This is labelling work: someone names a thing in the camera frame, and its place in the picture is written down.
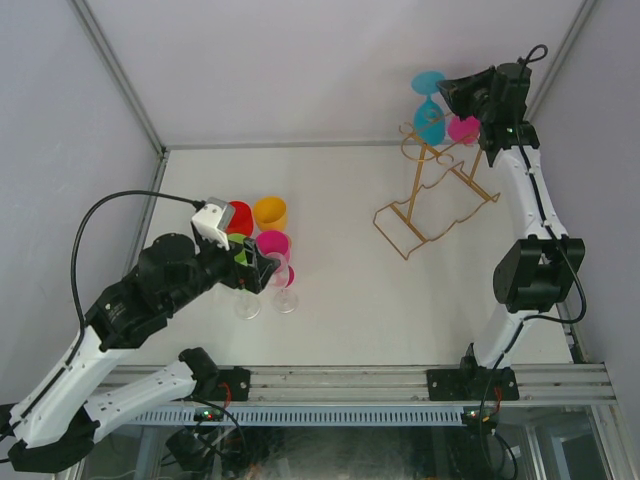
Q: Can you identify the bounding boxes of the aluminium frame rail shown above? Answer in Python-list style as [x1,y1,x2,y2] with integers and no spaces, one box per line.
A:
[94,363,616,407]

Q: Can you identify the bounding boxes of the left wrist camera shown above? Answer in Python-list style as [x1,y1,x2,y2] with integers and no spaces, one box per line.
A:
[190,197,235,251]

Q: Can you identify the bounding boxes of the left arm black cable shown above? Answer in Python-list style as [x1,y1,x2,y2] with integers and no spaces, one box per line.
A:
[70,188,206,361]

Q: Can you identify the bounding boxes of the yellow wine glass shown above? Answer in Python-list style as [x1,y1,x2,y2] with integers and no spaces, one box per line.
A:
[252,196,289,236]

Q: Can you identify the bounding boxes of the magenta wine glass front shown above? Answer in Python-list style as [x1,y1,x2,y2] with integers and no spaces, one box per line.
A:
[256,230,293,268]

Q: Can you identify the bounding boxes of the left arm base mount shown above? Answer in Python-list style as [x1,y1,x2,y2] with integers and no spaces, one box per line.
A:
[192,366,251,402]

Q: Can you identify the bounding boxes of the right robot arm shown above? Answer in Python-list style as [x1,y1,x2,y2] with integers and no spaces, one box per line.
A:
[437,59,586,399]

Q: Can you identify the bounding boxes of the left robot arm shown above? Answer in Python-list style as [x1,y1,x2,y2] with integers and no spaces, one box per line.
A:
[1,234,281,473]

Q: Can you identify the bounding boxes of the gold wire glass rack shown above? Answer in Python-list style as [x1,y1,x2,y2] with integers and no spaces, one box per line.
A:
[373,121,501,260]

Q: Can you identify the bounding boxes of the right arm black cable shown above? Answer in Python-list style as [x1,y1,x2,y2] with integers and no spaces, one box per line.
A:
[479,44,587,401]

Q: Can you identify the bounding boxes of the red wine glass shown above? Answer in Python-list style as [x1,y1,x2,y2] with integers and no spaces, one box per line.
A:
[226,200,254,236]

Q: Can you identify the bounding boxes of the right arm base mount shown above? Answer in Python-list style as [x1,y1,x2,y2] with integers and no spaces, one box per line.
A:
[426,368,520,401]

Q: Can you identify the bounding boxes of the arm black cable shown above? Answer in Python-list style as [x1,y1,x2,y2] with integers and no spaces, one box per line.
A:
[70,188,206,361]
[479,44,587,401]

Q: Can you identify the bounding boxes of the magenta wine glass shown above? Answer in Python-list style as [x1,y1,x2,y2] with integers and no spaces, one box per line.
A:
[256,230,293,268]
[446,116,481,145]

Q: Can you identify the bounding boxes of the slotted grey cable duct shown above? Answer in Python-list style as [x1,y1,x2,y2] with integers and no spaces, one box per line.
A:
[130,405,464,427]

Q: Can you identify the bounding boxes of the blue wine glass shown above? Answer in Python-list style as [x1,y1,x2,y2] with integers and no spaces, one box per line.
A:
[411,70,446,146]

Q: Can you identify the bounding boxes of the clear wine glass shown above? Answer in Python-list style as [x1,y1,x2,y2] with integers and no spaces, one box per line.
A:
[267,252,299,314]
[217,285,261,321]

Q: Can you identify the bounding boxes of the clear wine glass front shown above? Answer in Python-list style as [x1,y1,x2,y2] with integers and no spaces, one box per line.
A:
[217,285,261,321]

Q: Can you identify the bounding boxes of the green wine glass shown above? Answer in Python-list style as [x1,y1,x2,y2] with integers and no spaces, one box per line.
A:
[227,233,248,266]

